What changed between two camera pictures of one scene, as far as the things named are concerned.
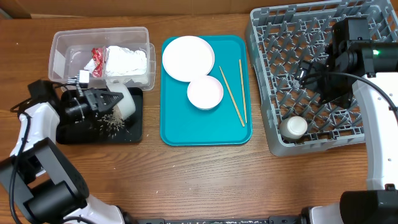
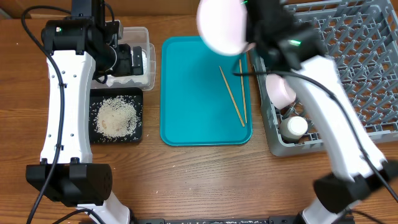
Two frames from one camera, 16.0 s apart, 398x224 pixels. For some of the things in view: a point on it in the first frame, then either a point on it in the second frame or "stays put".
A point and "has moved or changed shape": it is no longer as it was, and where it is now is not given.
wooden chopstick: [231, 96] stays put
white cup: [293, 127] stays put
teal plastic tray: [230, 123] stays put
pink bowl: [205, 92] → [280, 93]
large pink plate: [186, 58] → [222, 25]
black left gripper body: [79, 109] → [119, 62]
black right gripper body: [325, 86] → [253, 23]
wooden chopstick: [243, 91] stays put
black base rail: [130, 219] stays put
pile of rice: [112, 123] has moved or changed shape
